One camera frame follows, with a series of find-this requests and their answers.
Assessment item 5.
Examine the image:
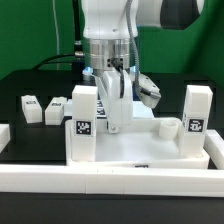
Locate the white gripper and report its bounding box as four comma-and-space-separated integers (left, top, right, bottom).
95, 70, 133, 134

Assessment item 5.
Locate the white desk tabletop tray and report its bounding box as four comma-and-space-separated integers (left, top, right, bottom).
65, 118, 209, 169

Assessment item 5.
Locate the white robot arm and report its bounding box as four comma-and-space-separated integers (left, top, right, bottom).
81, 0, 205, 133

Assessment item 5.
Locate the white marker sheet with tags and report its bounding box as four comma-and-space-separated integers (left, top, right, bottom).
64, 99, 154, 119

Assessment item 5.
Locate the white right fence block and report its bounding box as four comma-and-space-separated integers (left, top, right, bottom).
204, 129, 224, 170

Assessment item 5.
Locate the white fence block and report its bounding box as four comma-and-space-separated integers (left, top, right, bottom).
0, 124, 10, 153
204, 129, 224, 170

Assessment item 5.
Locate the white left fence block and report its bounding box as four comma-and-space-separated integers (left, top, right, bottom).
0, 124, 10, 153

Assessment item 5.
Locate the white front fence bar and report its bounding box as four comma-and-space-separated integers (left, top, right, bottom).
0, 164, 224, 197

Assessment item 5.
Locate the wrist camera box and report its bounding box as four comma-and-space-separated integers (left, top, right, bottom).
135, 74, 161, 109

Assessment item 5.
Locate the black cable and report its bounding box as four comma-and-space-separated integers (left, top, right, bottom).
31, 0, 88, 71

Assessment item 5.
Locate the grey braided cable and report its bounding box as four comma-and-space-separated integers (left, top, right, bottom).
124, 0, 142, 94

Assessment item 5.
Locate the white thin cable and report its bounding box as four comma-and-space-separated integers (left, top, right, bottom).
51, 0, 61, 71

